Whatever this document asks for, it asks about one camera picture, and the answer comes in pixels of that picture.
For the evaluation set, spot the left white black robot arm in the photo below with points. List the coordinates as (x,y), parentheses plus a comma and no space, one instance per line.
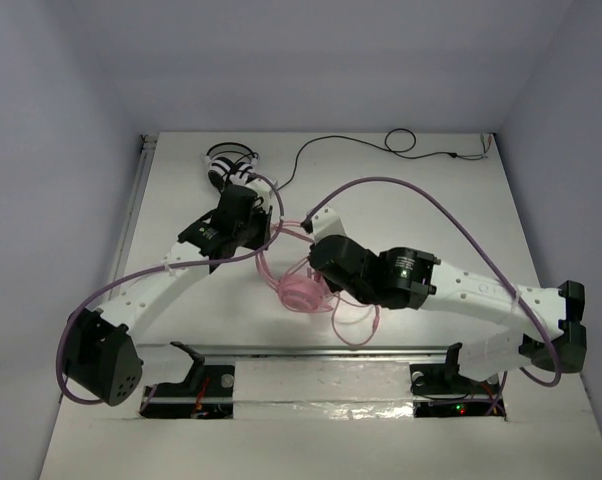
(97,360)

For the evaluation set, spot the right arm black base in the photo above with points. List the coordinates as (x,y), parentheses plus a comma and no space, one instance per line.
(439,391)

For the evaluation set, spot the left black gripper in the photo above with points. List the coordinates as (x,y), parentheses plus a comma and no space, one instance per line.
(236,185)

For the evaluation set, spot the pink over-ear headphones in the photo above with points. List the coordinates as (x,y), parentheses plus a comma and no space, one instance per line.
(299,289)

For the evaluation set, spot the metal base rail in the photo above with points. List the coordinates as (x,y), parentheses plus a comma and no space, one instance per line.
(332,384)

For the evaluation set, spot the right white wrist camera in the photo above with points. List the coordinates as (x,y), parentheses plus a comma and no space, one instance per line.
(326,222)

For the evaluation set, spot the black white striped headphones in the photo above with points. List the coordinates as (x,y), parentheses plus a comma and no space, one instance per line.
(230,163)

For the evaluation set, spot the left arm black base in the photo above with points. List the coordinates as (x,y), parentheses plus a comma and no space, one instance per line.
(205,393)

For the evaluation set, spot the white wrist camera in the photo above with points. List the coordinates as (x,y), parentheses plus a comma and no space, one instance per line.
(264,186)
(326,222)

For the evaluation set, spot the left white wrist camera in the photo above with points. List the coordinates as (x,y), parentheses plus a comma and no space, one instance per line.
(264,186)

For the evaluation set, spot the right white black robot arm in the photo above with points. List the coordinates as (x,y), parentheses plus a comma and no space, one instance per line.
(542,327)

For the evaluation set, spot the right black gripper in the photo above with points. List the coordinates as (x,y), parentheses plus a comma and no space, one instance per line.
(332,285)

